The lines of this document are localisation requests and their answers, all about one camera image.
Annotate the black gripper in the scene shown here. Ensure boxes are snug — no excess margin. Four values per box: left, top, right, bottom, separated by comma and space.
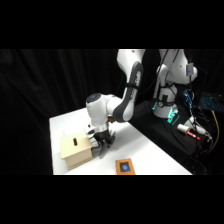
91, 128, 116, 158

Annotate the orange framed blue tile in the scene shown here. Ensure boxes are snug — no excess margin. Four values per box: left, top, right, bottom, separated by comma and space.
115, 158, 137, 176

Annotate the light wooden slotted box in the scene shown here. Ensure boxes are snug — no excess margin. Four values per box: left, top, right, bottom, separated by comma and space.
59, 130, 95, 172

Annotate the black robot stand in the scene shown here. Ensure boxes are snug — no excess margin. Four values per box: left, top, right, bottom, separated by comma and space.
123, 99, 214, 158

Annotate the white cylinder red tip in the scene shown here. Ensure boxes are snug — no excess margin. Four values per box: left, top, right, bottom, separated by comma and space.
176, 123, 202, 141

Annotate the black curtain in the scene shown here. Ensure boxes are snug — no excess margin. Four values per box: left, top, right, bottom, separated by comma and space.
0, 49, 224, 176

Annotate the blue lit keyboard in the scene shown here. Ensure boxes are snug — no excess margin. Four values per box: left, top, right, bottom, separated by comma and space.
199, 92, 224, 112

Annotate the blue cable bundle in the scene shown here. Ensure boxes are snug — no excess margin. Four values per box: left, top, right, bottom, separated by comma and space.
182, 88, 196, 109

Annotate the yellow cable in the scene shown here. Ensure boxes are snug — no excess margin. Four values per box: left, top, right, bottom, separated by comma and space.
205, 110, 221, 154

